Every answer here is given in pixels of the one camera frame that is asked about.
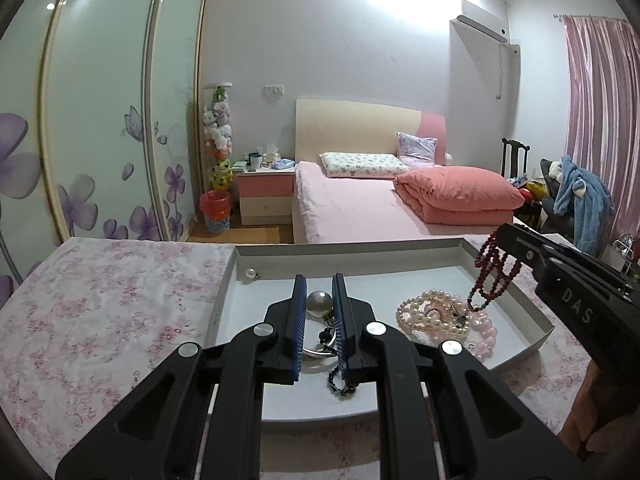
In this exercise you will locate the pink curtain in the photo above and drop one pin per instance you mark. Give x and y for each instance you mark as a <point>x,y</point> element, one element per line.
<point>605,110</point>

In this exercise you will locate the folded pink quilt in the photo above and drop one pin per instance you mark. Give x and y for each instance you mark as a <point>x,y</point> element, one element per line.
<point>455,192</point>

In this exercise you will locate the silver metal rack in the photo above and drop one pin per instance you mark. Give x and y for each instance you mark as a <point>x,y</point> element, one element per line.
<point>624,252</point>

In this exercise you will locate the white wall socket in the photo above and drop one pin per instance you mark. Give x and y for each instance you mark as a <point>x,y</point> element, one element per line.
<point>273,90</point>

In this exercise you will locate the pink bed with headboard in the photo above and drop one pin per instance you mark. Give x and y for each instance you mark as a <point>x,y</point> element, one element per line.
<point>350,200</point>

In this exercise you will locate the white air conditioner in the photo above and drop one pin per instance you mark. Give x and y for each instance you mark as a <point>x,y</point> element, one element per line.
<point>480,20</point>

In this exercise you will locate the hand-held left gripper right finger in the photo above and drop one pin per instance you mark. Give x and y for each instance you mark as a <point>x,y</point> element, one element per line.
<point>340,310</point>

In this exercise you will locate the plush toy tower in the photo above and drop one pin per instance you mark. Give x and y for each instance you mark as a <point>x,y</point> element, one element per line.
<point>219,135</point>

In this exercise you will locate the large pearl earring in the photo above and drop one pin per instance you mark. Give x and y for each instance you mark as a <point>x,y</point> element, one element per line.
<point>320,302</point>

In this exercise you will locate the blue plush garment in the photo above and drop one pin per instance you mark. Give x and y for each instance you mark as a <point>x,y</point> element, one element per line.
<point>590,205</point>

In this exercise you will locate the blue cloth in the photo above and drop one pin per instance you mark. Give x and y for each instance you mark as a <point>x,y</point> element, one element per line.
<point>282,164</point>

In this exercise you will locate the flower print sliding wardrobe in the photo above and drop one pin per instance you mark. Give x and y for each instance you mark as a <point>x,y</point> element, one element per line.
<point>100,110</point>

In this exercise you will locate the pink and cream nightstand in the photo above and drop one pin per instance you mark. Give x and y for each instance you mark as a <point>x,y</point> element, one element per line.
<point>265,195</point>

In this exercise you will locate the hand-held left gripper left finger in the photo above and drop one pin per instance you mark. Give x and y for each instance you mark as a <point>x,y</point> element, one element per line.
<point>300,310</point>

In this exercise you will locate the floral print pillow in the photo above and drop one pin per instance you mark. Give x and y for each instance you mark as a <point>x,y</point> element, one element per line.
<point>362,164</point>

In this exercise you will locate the red and blue waste bin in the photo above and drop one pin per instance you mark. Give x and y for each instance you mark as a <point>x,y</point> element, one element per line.
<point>216,212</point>

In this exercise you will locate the purple print pillow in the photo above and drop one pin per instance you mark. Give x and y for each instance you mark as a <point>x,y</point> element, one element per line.
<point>417,149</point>

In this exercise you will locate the grey jewelry tray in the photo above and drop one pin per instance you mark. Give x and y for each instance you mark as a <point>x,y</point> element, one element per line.
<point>400,270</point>

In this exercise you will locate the small pearl earring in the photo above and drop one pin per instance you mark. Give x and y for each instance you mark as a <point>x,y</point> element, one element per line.
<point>250,274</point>

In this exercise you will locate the dark wooden chair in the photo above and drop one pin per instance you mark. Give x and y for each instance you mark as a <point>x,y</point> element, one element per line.
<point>515,155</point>

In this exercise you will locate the person's right hand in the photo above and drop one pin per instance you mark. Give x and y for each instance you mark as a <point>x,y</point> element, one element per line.
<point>600,410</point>

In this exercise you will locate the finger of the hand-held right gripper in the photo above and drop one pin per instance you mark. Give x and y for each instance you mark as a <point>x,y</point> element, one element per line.
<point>522,247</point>

